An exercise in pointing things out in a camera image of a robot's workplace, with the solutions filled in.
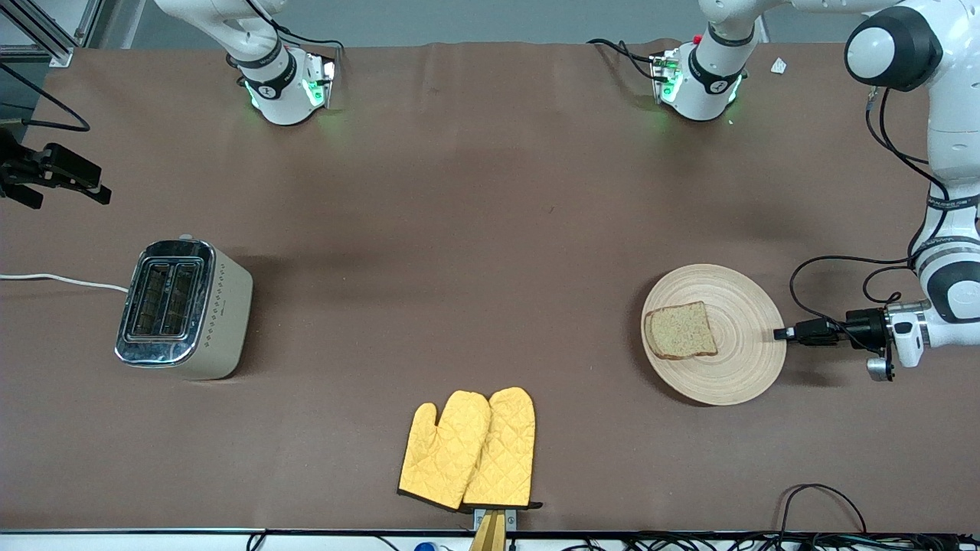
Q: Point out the cream and chrome toaster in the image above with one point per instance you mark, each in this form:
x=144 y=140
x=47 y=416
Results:
x=222 y=321

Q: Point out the brown bread slice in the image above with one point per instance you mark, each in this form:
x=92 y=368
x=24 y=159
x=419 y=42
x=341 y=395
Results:
x=681 y=331

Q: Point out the small metal bracket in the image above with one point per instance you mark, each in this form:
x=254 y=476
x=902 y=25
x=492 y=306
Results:
x=511 y=520

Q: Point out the aluminium profile frame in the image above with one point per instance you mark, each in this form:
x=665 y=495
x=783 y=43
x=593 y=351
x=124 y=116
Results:
x=61 y=57

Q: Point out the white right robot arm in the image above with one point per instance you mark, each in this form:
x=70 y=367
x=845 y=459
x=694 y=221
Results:
x=276 y=92

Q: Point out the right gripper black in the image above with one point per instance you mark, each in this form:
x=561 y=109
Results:
x=17 y=170

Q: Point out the round light wooden plate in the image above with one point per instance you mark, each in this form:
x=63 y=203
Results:
x=743 y=360

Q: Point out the yellow quilted oven mitt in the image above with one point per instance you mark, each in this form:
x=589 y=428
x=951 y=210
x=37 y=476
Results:
x=505 y=451
x=440 y=459

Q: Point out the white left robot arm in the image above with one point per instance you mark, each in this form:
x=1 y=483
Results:
x=949 y=138

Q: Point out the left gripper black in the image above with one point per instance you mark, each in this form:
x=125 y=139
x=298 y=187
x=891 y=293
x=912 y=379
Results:
x=865 y=325

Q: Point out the small white paper scrap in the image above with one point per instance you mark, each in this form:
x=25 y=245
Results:
x=779 y=66

